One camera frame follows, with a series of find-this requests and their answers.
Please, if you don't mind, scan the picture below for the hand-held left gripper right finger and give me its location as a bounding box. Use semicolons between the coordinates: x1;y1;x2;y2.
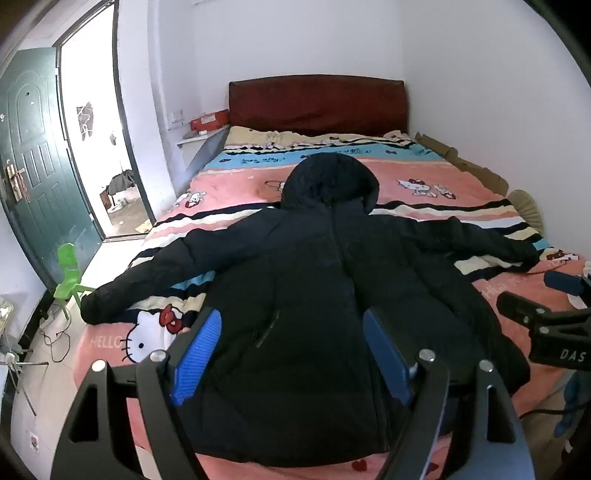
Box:
361;308;535;480

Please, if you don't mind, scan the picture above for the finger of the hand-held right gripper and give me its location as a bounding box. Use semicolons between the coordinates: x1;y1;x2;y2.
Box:
544;271;591;298
496;292;552;334

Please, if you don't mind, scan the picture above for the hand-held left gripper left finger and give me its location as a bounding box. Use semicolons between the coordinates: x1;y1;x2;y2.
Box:
50;305;223;480

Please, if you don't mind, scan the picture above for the black hooded puffer jacket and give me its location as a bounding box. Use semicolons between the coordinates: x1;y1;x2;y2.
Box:
81;153;543;464

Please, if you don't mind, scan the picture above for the dark clothes pile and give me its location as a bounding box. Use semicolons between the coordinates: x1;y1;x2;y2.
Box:
106;170;138;195

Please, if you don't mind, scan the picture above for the blue cloth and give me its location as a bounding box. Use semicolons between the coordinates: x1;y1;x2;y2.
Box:
551;369;591;439

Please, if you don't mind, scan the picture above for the beige woven fan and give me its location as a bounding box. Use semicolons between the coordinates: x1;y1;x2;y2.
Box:
508;189;544;232

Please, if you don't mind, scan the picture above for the green plastic chair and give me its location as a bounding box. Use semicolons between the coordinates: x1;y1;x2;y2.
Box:
53;243;98;319

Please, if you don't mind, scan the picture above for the striped cartoon cat blanket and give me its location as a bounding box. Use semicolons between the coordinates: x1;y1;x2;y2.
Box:
74;124;591;480

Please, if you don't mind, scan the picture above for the white bedside shelf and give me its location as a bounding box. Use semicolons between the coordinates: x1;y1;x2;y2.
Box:
178;128;229;185

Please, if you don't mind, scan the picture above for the red cardboard box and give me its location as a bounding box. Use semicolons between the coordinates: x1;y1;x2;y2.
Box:
190;110;230;132

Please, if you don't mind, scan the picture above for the dark green door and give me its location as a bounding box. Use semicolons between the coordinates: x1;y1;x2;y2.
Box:
0;46;103;287

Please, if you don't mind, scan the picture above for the dark red bed headboard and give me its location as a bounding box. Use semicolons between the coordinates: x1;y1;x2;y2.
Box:
228;75;409;137

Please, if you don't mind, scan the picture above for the thin black cable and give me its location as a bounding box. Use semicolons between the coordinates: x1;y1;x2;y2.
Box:
519;401;573;422

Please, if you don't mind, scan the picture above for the black floor cable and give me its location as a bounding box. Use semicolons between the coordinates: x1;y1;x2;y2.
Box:
37;314;70;365

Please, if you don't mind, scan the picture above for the metal wire rack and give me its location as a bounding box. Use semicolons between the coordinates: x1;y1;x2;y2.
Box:
0;293;49;416

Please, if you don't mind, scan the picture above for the dark door frame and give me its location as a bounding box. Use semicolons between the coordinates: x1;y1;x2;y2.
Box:
53;0;155;241

